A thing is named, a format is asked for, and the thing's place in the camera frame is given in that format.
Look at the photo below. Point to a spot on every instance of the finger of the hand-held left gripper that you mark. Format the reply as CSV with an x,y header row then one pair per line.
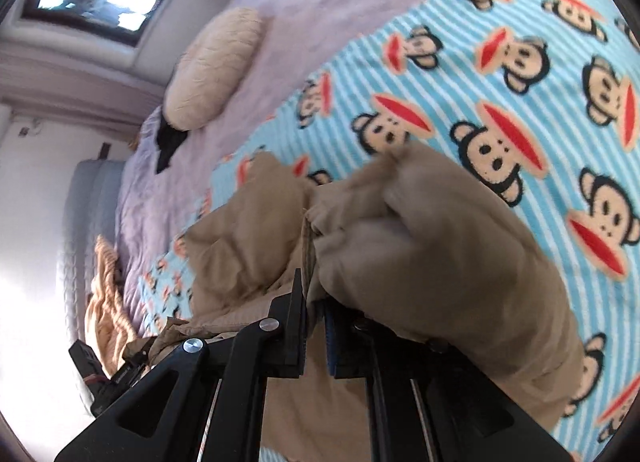
x,y
127,374

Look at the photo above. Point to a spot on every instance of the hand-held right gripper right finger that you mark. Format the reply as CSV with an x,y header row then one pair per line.
x,y
331,342

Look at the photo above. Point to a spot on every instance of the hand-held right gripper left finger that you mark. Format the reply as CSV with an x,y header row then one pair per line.
x,y
295,337

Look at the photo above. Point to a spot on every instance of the tan puffer jacket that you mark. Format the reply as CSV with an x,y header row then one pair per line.
x,y
425,252

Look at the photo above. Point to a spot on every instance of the yellow striped garment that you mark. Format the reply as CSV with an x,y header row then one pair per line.
x,y
107,302

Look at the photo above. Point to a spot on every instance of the grey padded headboard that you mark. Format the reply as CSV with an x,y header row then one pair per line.
x,y
85,222

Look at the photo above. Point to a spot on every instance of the black cloth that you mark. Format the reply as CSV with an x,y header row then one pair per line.
x,y
167,141

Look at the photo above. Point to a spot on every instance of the beige curtain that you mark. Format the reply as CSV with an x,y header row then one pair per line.
x,y
75,81

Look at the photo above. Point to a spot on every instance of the round cream cushion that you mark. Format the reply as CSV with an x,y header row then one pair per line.
x,y
215,66

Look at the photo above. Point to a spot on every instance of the purple quilted bed cover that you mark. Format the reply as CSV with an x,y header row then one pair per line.
x,y
310,1

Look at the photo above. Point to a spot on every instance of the blue striped monkey print blanket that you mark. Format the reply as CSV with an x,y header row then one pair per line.
x,y
500,51

